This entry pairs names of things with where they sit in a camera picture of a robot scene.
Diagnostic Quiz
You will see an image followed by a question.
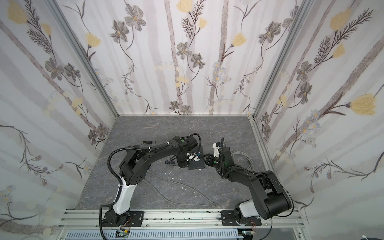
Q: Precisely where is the aluminium mounting rail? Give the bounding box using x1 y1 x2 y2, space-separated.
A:
58 209 305 230

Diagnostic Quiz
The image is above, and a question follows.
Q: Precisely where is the white slotted cable duct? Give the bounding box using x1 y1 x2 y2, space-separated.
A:
65 229 244 240

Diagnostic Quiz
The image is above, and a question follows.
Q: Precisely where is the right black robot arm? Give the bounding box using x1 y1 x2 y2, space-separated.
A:
205 141 294 220

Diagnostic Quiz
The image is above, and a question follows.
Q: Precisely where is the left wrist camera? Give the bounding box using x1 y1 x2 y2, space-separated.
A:
187 152 201 162

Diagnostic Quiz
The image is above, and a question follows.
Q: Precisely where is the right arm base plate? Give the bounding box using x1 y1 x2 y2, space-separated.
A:
219 209 262 227

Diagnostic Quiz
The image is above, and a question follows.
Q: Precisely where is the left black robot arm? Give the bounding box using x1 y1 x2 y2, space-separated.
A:
99 133 203 228

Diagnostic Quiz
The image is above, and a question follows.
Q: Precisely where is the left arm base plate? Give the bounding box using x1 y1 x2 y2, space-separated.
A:
101 211 145 228

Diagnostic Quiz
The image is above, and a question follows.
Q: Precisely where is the grey ethernet cable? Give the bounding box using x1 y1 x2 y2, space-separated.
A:
230 149 254 172
142 178 221 208
146 169 221 208

